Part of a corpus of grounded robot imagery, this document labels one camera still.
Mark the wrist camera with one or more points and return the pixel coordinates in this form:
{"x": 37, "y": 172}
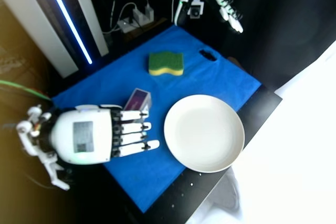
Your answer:
{"x": 195, "y": 11}

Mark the green yellow sponge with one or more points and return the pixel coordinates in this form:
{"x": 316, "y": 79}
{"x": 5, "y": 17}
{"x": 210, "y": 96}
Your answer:
{"x": 165, "y": 61}

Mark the small purple box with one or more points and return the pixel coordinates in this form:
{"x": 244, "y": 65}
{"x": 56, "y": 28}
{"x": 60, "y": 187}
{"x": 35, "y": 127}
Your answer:
{"x": 139, "y": 99}

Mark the blue cloth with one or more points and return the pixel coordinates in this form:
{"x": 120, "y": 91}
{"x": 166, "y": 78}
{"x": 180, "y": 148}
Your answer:
{"x": 126, "y": 82}

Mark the white round plate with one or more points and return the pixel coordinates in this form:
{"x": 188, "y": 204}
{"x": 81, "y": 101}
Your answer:
{"x": 204, "y": 132}

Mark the white column with blue light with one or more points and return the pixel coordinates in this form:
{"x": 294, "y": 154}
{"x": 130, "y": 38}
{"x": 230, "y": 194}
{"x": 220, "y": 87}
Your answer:
{"x": 31, "y": 19}

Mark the white power strip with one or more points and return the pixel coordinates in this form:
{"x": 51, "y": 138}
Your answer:
{"x": 136, "y": 18}

